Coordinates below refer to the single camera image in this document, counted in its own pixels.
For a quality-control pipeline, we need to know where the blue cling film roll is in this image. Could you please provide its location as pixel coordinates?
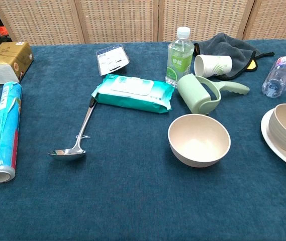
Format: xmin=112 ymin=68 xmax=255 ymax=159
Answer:
xmin=0 ymin=81 xmax=23 ymax=183

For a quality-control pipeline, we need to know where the white blister card package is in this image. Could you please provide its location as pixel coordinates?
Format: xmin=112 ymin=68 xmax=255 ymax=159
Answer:
xmin=96 ymin=44 xmax=130 ymax=76

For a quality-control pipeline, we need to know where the blue tablecloth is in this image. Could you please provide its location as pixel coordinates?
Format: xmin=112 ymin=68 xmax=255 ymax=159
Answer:
xmin=0 ymin=39 xmax=286 ymax=241

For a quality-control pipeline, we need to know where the gold tissue pack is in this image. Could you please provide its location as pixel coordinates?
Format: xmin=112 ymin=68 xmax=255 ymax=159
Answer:
xmin=0 ymin=41 xmax=35 ymax=85

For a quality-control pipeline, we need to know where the light green lint roller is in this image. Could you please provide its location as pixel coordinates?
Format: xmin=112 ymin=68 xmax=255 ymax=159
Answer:
xmin=177 ymin=73 xmax=250 ymax=116

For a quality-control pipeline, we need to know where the white paper cup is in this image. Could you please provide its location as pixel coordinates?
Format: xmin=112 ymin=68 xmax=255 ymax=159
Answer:
xmin=194 ymin=54 xmax=233 ymax=77

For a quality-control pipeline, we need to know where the white plate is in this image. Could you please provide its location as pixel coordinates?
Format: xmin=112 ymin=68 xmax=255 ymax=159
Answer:
xmin=260 ymin=106 xmax=286 ymax=174

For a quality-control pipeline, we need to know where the green label water bottle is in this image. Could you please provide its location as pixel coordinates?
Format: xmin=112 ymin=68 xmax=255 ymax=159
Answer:
xmin=165 ymin=26 xmax=195 ymax=89

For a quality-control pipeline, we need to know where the stainless steel ladle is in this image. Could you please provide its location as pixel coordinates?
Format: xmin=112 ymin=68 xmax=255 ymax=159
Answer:
xmin=47 ymin=97 xmax=96 ymax=162

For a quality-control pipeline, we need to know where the wicker folding screen panel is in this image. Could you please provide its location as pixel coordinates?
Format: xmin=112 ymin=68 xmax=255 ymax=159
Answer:
xmin=0 ymin=0 xmax=85 ymax=46
xmin=74 ymin=0 xmax=159 ymax=44
xmin=157 ymin=0 xmax=255 ymax=43
xmin=242 ymin=0 xmax=286 ymax=41

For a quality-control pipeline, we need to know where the teal wet wipes pack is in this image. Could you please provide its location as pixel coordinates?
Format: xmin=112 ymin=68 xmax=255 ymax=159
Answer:
xmin=90 ymin=74 xmax=175 ymax=114

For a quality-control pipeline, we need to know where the grey towel with yellow patch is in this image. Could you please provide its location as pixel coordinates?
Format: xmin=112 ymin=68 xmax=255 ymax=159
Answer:
xmin=193 ymin=33 xmax=275 ymax=81

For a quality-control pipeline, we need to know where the clear bottle purple label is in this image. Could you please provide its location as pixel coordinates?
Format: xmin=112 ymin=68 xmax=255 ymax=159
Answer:
xmin=261 ymin=56 xmax=286 ymax=98

